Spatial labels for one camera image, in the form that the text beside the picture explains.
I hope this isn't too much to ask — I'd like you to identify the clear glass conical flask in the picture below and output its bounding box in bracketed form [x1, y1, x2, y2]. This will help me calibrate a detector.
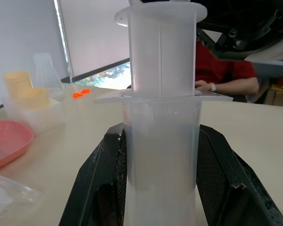
[32, 53, 66, 100]

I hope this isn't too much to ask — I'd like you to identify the translucent white plastic box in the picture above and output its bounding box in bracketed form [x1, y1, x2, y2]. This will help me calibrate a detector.
[1, 94, 66, 134]

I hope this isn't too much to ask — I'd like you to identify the person's bare hand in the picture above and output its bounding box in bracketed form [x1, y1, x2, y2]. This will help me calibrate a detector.
[194, 80, 212, 91]

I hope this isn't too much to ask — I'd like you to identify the white roller blind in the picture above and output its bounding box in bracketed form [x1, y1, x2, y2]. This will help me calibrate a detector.
[58, 0, 133, 79]

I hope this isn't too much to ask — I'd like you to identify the clear plastic bag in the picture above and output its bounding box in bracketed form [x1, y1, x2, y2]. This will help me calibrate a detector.
[0, 171, 42, 221]

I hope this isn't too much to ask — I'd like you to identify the pink plastic bowl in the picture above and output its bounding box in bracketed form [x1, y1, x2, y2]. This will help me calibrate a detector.
[0, 120, 35, 172]

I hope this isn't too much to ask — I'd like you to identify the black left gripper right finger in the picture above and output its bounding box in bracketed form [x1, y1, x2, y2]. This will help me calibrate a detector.
[196, 123, 283, 226]

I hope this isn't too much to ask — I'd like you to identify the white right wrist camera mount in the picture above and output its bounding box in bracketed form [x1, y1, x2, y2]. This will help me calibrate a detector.
[244, 34, 283, 63]

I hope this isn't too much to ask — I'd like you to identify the yellow plastic cup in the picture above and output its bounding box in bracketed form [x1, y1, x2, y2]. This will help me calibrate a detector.
[19, 87, 50, 110]
[2, 71, 34, 99]

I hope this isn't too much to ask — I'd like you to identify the person in red shirt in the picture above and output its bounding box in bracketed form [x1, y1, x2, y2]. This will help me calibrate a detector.
[195, 39, 258, 85]

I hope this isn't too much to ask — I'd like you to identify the large translucent white plastic syringe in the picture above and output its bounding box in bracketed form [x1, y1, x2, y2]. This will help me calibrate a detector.
[93, 0, 234, 226]

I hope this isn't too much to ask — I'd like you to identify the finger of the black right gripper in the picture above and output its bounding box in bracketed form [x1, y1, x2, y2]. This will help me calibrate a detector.
[141, 0, 191, 4]

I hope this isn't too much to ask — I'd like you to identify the brown cardboard box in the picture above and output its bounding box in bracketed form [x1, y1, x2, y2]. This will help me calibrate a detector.
[254, 77, 283, 105]

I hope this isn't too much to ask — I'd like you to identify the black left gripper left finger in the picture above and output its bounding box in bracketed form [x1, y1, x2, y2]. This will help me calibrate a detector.
[58, 122, 128, 226]

